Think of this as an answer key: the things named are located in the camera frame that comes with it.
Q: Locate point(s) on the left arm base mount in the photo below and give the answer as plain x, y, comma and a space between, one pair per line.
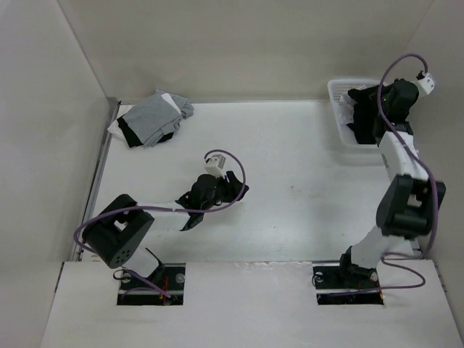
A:
170, 277

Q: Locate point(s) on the metal table edge rail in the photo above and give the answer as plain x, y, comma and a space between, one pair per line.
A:
88, 208

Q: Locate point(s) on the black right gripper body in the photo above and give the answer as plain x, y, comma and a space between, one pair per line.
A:
384, 92

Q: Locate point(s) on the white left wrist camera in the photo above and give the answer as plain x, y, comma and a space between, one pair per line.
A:
214, 165

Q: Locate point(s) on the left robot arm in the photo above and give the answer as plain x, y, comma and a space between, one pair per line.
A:
116, 236

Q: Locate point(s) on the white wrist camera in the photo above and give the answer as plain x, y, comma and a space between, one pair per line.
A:
214, 165
425, 83

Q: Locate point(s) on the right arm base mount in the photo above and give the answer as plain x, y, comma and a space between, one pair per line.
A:
337, 286

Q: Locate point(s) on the white plastic laundry basket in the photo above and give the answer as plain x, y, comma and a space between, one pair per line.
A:
338, 86

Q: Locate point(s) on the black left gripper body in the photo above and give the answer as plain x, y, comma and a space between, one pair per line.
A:
225, 190

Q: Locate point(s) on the black folded tank top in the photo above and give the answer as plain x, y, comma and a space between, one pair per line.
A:
132, 139

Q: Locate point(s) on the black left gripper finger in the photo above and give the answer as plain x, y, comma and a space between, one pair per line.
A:
231, 176
243, 191

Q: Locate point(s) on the black tank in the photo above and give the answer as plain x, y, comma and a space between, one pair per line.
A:
132, 139
365, 112

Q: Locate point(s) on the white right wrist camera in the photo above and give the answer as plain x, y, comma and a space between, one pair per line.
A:
425, 83

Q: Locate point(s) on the white crumpled tank top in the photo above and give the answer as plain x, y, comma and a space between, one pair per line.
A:
346, 103

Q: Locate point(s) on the grey folded tank top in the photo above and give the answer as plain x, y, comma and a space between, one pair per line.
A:
152, 115

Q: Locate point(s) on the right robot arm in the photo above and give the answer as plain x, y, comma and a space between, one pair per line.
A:
409, 208

